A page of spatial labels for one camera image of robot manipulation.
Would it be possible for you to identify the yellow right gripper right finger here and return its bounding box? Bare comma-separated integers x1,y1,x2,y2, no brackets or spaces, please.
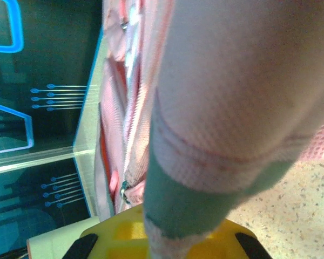
187,220,257,259

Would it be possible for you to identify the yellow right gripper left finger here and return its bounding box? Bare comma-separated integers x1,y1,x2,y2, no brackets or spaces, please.
80,205,151,259

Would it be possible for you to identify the aluminium frame post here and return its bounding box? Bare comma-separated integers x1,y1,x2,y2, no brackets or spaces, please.
0,147,79,176

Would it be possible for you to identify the cream knife block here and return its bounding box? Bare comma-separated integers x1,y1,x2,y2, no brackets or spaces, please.
25,215,102,259

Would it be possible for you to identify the pink school backpack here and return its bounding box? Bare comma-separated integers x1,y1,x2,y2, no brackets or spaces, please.
93,0,324,259

